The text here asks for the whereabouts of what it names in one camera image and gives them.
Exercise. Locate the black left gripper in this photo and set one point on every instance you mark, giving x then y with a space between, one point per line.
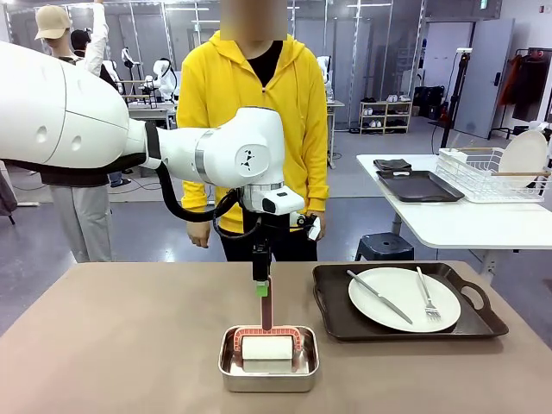
252 228

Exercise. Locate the red lint roller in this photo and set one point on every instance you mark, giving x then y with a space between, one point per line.
267 315

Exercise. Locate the silver table knife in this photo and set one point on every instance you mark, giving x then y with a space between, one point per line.
379 297

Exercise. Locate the large white plate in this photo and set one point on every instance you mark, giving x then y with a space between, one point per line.
401 293

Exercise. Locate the silver fork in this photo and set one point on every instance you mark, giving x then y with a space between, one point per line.
424 290

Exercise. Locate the black tray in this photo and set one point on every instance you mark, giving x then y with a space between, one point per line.
418 187

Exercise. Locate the person's left forearm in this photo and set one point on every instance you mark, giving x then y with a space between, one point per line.
317 185

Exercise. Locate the person's right forearm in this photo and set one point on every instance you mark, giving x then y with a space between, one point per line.
192 194

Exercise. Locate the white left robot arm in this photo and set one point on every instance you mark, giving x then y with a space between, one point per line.
64 108

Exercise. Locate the person's right hand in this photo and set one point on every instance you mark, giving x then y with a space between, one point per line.
198 235

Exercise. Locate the rectangular metal tray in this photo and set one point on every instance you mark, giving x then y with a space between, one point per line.
267 384

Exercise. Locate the dark blue stool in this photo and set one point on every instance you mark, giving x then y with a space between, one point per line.
384 248

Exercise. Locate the dark folded cloth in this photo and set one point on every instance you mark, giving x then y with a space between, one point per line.
392 164

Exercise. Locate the grey background table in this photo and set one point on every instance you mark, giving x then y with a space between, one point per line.
335 103

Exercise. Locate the person in beige cap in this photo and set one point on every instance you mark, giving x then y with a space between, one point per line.
82 215

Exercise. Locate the person in yellow hoodie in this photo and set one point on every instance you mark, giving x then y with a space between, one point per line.
207 86

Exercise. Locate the white workbench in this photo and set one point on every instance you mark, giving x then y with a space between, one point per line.
146 113

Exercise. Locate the wooden shoe rack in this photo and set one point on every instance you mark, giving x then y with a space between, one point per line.
386 116

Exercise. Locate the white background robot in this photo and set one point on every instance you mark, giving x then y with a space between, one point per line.
325 77
164 79

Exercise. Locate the white side table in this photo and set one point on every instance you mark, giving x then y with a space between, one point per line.
474 224

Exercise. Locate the black suitcases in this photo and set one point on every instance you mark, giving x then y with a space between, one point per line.
429 101

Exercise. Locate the dark grey hanging cloth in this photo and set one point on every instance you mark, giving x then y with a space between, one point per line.
6 198

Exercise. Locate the black light stand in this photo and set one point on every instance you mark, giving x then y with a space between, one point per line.
461 77

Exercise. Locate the grey door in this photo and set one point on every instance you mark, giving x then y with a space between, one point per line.
485 77

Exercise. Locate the clothes rack with garments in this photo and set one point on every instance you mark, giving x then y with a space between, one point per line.
528 86

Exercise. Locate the beige cap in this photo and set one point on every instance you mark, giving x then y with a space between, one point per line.
52 21

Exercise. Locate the green exit sign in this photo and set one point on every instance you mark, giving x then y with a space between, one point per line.
482 3

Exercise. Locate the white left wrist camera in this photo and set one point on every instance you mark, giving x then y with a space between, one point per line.
314 226

